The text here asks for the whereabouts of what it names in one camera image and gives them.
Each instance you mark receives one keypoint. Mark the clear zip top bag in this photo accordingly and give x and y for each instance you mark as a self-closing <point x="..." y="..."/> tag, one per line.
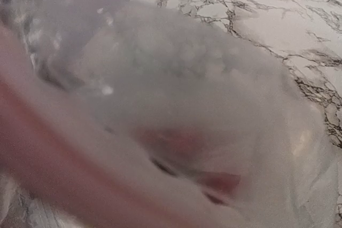
<point x="135" y="66"/>

